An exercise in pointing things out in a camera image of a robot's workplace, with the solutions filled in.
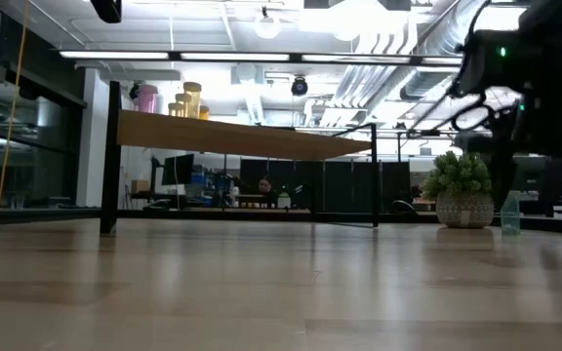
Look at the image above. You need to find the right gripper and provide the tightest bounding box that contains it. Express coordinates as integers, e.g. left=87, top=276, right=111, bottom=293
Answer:
left=456, top=131, right=562, bottom=216

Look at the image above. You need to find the pink medicine bottle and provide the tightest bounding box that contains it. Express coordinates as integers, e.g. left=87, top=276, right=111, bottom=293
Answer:
left=137, top=83, right=160, bottom=115

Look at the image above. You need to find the teal medicine bottle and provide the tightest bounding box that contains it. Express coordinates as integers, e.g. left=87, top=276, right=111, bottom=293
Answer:
left=499, top=190, right=522, bottom=236

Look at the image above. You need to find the wooden shelf with black legs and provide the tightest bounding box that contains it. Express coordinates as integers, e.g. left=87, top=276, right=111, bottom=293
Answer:
left=99, top=80, right=381, bottom=236

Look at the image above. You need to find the black computer monitor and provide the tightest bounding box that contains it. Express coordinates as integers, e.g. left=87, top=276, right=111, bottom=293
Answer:
left=161, top=153, right=196, bottom=187
left=514, top=155, right=548, bottom=193

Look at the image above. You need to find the green plant in patterned pot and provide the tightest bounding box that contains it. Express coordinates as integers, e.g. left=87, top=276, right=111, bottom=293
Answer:
left=420, top=149, right=496, bottom=229

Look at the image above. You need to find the person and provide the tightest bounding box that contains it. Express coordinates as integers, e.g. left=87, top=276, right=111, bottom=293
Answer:
left=256, top=175, right=280, bottom=210

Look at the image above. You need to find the black metal frame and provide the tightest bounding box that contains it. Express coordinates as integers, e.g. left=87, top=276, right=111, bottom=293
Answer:
left=395, top=128, right=458, bottom=157

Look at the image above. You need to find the yellow cable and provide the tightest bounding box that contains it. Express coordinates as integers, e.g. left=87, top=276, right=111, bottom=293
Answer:
left=0, top=0, right=31, bottom=210

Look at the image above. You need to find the black partition wall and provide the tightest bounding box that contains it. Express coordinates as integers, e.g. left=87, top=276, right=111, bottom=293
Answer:
left=239, top=159, right=412, bottom=214

